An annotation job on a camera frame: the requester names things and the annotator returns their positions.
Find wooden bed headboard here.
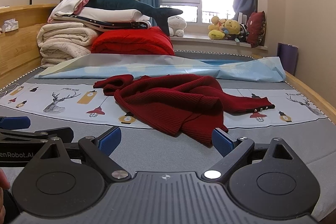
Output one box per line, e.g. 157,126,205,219
0,4,56,88

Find wooden bed side rail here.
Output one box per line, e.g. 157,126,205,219
252,53,336,125

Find light blue folded sheet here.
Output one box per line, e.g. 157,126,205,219
34,53,286,83

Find person's left hand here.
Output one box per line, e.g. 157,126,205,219
0,169,10,224

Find bright red folded blanket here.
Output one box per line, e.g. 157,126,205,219
91,27,174,56

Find yellow plush toy pile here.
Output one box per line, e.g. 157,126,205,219
208,16,249,43

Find white pink folded cloth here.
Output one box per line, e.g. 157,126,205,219
47,0,89,23

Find white plush toy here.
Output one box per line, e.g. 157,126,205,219
168,16,187,38

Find dark red knit sweater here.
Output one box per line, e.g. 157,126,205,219
93,74,275,147

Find tissue pack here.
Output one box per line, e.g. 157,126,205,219
1,18,19,33

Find purple box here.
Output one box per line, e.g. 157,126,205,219
277,43,298,75

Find teal shark plush toy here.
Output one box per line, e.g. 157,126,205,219
86,0,183,36

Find white folded pillow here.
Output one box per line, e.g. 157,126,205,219
78,7,150,23

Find dark red cushion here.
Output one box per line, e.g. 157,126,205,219
247,11,266,48

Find cream folded blanket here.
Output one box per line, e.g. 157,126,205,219
37,22,100,68

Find dark trimmed folded bedding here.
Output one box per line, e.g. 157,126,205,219
51,15,151,32

